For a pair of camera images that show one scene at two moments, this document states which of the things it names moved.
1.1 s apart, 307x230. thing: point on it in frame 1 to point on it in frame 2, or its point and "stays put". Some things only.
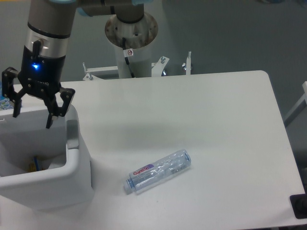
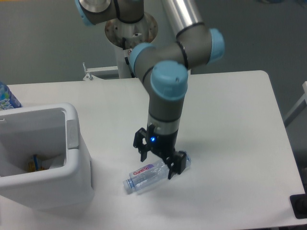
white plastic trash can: x=47 y=168 stays put
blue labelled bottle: x=5 y=103 stays put
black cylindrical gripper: x=41 y=76 to x=163 y=144
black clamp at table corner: x=299 y=202 stays put
